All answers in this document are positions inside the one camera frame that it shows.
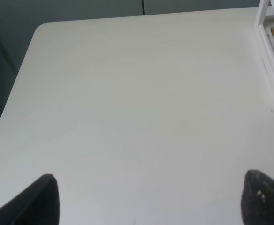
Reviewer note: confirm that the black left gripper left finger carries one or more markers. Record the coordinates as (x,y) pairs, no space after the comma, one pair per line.
(38,204)

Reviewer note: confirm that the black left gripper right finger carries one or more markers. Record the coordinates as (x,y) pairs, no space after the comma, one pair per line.
(257,201)

